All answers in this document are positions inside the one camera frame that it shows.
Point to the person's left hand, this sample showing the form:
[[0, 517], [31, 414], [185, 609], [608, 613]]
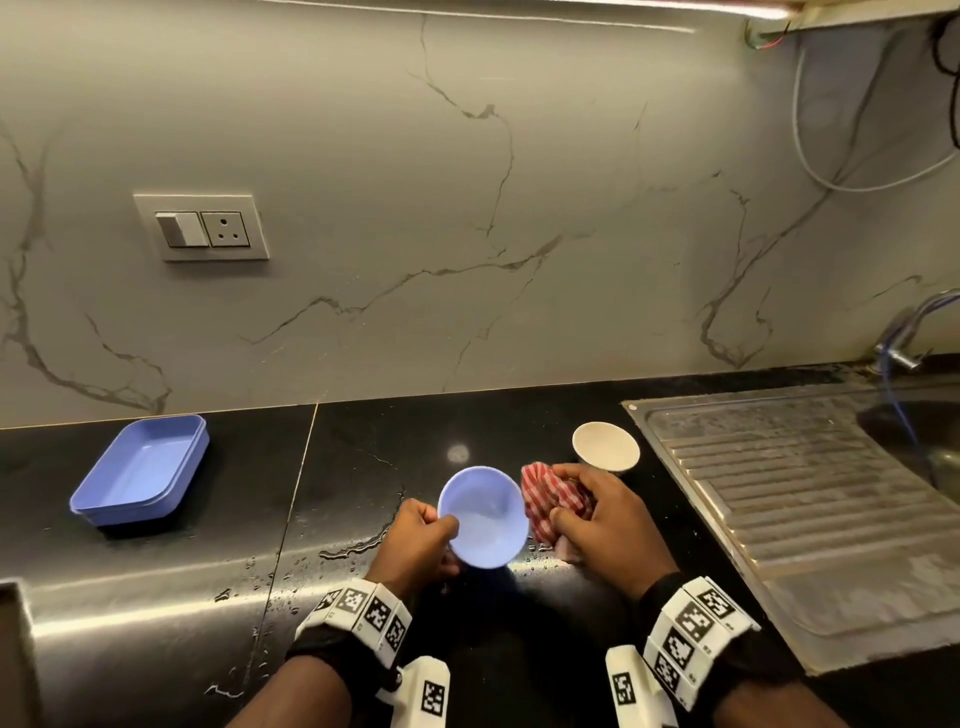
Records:
[[405, 547]]

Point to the person's right hand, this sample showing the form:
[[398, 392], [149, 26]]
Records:
[[622, 540]]

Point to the small blue bowl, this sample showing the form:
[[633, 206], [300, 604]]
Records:
[[487, 517]]

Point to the red checkered cloth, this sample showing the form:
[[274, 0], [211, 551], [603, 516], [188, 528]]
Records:
[[544, 495]]

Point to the small cream bowl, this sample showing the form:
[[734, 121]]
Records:
[[606, 446]]

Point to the person's left forearm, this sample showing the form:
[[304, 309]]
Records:
[[292, 701]]

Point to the person's right forearm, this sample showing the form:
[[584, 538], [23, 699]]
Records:
[[780, 709]]

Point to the left wrist marker band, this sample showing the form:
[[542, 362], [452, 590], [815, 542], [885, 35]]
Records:
[[352, 615]]

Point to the wrist marker band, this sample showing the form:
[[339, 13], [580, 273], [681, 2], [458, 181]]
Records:
[[697, 637], [352, 615]]

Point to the right wrist marker band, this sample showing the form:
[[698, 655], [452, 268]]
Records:
[[697, 637]]

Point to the steel sink with drainboard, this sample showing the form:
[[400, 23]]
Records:
[[787, 510]]

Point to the blue rectangular tray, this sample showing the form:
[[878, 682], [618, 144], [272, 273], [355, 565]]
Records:
[[139, 472]]

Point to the steel faucet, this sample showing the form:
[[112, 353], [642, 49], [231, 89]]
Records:
[[896, 356]]

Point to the LED light strip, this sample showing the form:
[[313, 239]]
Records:
[[712, 7]]

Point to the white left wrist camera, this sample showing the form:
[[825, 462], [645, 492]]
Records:
[[424, 697]]

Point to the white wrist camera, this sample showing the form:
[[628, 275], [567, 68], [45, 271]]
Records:
[[424, 697], [630, 694]]

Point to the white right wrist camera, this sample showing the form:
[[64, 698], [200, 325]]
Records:
[[630, 694]]

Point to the white wall switch socket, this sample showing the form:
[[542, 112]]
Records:
[[225, 229]]

